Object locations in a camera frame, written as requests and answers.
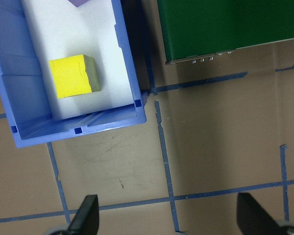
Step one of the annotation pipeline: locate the yellow foam block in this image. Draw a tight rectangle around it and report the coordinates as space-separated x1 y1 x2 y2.
48 54 101 99

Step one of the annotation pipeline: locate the purple foam block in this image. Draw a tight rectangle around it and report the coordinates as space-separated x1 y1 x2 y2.
68 0 90 8

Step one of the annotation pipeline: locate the blue plastic storage bin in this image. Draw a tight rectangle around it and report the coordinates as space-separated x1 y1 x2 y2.
0 0 147 149

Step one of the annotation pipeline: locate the green conveyor belt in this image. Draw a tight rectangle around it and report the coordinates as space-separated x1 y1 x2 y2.
156 0 294 66

